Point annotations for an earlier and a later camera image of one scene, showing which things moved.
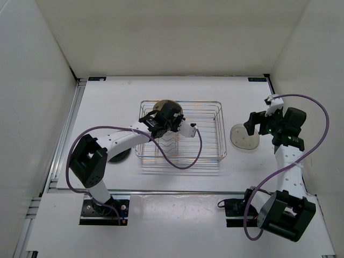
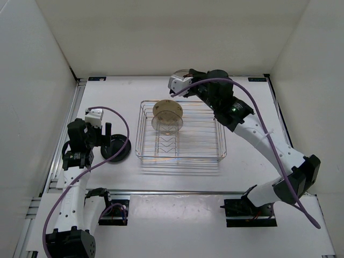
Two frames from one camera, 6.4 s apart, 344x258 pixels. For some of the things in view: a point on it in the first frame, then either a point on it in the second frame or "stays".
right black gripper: [256, 118] to [197, 75]
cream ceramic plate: [158, 104] stays
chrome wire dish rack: [178, 146] stays
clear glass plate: [240, 138] to [180, 72]
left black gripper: [179, 119] to [103, 140]
